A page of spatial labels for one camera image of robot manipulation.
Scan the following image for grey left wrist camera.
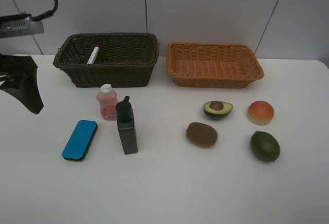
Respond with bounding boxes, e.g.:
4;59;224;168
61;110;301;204
1;14;44;39

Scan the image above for dark green rectangular bottle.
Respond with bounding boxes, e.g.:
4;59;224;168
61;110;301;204
116;96;138;155

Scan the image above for white marker pen red caps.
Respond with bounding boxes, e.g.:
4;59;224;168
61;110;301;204
87;47;100;65

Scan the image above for dark brown wicker basket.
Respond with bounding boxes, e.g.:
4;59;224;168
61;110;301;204
53;32;159;88

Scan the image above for blue whiteboard eraser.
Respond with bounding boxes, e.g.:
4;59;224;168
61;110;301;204
62;120;98;162

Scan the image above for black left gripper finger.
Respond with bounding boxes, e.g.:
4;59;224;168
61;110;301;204
1;55;44;115

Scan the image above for orange red peach half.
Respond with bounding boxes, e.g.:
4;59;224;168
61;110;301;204
247;101;275;125

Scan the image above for pink bottle white cap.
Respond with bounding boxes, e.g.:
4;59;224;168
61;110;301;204
96;84;118;121

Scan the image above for halved avocado with pit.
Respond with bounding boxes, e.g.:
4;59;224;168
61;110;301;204
203;101;233;120

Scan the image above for brown kiwi fruit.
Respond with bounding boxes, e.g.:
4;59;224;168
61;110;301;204
186;122;218;147

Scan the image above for whole green avocado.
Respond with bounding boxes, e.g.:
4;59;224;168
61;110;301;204
250;131;281;162

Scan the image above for orange wicker basket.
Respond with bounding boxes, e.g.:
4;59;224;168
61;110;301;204
166;42;264;88

